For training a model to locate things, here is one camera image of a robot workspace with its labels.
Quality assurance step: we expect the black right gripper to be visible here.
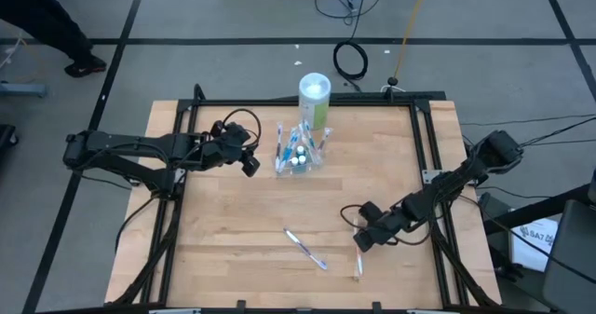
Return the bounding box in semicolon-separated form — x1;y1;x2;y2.
353;206;415;254

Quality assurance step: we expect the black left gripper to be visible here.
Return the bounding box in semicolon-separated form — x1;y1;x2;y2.
204;122;262;179

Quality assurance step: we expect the clear acrylic toothbrush holder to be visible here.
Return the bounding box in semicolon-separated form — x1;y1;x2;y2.
274;120;334;179

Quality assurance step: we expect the white wipes canister green label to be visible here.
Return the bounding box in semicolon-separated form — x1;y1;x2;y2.
298;72;332;131

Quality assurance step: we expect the white box printed SA7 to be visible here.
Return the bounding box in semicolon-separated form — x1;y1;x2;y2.
509;218;560;273

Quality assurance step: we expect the black metal bar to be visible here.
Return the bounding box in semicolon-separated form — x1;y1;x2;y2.
481;183;596;236

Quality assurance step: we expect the black equipment case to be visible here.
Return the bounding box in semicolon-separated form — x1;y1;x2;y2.
542;169;596;314

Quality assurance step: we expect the grey stand foot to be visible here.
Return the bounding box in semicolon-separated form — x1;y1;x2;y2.
0;81;49;99

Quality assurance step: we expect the person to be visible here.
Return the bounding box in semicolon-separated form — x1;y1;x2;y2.
0;0;108;79

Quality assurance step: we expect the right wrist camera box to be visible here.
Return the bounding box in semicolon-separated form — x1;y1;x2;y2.
360;200;384;221

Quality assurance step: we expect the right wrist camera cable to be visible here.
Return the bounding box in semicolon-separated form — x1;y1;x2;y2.
339;203;434;249

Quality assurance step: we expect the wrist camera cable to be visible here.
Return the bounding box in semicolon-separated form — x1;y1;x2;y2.
339;203;434;249
221;107;264;153

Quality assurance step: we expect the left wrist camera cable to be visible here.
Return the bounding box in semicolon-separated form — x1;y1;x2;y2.
221;107;264;153

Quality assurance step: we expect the black aluminium rig frame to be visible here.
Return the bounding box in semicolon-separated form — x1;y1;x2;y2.
111;83;502;314

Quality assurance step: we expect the coiled black floor cable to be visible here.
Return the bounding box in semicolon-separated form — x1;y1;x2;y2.
332;0;371;94

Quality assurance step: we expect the yellow cable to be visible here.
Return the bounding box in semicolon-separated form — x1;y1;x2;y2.
393;0;432;80

